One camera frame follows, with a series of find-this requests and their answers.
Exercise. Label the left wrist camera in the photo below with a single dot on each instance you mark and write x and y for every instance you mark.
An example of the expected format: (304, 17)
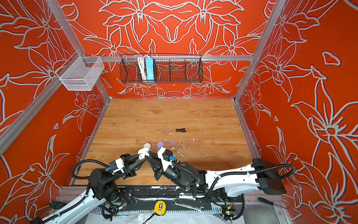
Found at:
(116, 166)

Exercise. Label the clear mesh wall basket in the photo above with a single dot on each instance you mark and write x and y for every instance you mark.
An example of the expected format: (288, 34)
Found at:
(80, 73)

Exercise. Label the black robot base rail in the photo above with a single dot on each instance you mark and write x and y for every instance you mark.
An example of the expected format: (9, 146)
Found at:
(140, 199)

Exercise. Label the white round puck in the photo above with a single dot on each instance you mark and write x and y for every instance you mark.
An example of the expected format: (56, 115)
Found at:
(147, 145)

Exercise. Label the yellow black handled screwdriver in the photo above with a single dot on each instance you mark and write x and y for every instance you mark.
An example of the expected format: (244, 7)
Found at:
(182, 130)

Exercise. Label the purple round puck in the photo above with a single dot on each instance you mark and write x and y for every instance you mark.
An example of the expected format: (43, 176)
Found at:
(160, 144)

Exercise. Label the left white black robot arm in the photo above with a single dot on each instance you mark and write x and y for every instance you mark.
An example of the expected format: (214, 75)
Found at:
(101, 190)

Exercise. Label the light blue box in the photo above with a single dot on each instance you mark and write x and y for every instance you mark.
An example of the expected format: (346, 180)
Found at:
(150, 69)

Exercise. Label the silver wrench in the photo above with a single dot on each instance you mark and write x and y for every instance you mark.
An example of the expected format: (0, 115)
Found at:
(199, 209)

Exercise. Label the black wire wall basket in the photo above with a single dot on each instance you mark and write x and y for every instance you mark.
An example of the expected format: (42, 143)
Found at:
(168, 69)

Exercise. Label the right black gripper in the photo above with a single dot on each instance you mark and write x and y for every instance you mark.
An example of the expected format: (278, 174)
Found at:
(158, 164)

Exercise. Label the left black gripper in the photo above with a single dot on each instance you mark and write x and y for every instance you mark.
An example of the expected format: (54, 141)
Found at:
(129, 170)

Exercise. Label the yellow tape measure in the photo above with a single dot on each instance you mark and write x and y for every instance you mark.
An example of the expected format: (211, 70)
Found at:
(160, 208)

